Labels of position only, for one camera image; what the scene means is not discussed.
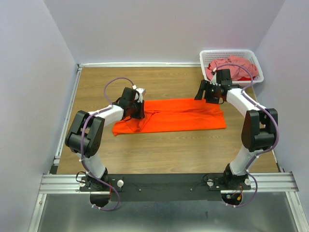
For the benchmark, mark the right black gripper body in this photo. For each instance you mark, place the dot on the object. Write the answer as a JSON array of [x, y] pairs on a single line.
[[212, 93]]

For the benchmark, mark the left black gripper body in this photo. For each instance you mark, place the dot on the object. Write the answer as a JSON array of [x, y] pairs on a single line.
[[133, 112]]

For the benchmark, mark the orange t shirt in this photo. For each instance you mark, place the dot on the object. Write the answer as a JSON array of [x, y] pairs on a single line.
[[173, 115]]

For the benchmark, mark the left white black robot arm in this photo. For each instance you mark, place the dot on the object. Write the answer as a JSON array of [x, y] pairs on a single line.
[[85, 133]]

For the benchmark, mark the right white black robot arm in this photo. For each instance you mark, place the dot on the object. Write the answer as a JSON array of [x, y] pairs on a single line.
[[260, 132]]

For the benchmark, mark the white plastic basket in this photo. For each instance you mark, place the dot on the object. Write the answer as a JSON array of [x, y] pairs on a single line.
[[206, 56]]

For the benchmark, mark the red t shirt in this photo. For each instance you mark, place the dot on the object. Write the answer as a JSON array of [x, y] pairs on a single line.
[[244, 79]]

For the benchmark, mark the pink t shirt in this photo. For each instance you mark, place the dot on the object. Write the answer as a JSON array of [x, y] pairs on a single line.
[[232, 63]]

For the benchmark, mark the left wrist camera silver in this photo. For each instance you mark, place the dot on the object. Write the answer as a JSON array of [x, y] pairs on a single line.
[[139, 93]]

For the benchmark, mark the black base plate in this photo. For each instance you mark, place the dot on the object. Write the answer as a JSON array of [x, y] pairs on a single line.
[[165, 188]]

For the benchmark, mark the aluminium front rail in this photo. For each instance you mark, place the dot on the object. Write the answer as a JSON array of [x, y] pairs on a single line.
[[263, 182]]

